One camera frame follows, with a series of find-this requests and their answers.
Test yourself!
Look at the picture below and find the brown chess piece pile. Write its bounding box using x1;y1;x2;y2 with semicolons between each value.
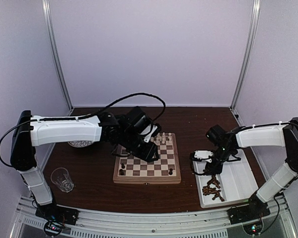
202;175;225;202

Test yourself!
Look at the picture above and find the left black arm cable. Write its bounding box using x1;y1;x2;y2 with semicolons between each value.
0;92;166;169

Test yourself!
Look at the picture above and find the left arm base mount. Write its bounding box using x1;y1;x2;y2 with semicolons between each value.
34;198;79;225

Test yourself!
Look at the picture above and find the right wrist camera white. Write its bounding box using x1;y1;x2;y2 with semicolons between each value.
190;150;213;163

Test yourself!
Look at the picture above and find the left aluminium frame post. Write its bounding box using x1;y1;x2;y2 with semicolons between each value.
42;0;73;111

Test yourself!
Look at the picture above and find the right aluminium frame post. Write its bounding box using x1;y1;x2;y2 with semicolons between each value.
230;0;261;111

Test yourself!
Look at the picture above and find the white plastic compartment tray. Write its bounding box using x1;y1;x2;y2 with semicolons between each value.
193;149;258;209

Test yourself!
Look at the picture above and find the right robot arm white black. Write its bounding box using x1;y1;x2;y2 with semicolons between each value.
204;117;298;219

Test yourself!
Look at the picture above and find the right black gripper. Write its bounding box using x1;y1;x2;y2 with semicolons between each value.
205;146;235;175

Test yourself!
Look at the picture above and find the wooden chess board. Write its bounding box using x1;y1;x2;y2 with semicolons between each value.
113;133;181;184

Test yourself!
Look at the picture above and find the clear drinking glass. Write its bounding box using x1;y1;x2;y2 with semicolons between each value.
50;167;74;193

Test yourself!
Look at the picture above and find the white chess pieces row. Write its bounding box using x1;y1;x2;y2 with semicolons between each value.
150;132;173;145

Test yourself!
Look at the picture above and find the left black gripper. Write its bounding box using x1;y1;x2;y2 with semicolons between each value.
120;129;159;163

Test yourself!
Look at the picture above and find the front aluminium rail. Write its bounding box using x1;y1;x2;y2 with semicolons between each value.
7;196;298;238

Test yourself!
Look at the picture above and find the patterned ceramic plate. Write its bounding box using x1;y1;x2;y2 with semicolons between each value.
68;140;94;148

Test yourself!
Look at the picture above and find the aluminium frame post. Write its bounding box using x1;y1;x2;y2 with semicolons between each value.
42;0;73;111
230;0;261;111

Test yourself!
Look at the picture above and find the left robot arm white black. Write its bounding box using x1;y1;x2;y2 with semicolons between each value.
8;107;161;220

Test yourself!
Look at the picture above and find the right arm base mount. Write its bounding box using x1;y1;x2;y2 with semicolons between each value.
227;205;271;225

